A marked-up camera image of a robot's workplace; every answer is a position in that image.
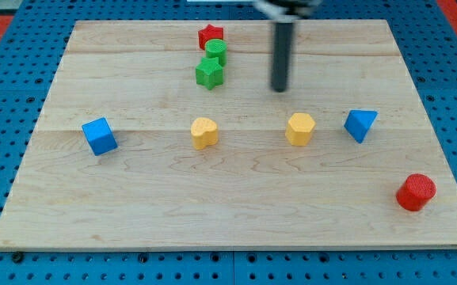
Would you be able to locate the yellow hexagon block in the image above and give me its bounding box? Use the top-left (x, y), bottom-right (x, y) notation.
top-left (285, 112), bottom-right (316, 146)

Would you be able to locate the green cylinder block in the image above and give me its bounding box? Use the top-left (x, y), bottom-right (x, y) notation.
top-left (204, 39), bottom-right (227, 67)

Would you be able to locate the green star block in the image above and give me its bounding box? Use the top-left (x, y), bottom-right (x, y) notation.
top-left (195, 57), bottom-right (224, 90)

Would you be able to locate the blue triangle block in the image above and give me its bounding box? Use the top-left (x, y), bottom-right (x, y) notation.
top-left (344, 109), bottom-right (378, 143)

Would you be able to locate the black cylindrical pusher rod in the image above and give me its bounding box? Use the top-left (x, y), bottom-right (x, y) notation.
top-left (270, 22), bottom-right (295, 93)

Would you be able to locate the blue cube block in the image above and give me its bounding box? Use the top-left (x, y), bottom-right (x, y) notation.
top-left (82, 117), bottom-right (118, 156)

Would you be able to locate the red cylinder block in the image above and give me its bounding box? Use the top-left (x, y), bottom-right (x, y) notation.
top-left (395, 173), bottom-right (436, 211)

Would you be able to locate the wooden board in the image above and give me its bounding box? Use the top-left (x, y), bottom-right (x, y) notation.
top-left (0, 20), bottom-right (457, 253)

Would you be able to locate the red star block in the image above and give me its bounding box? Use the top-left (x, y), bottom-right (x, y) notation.
top-left (197, 24), bottom-right (224, 50)

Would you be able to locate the yellow heart block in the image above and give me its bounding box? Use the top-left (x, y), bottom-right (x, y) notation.
top-left (190, 117), bottom-right (219, 150)

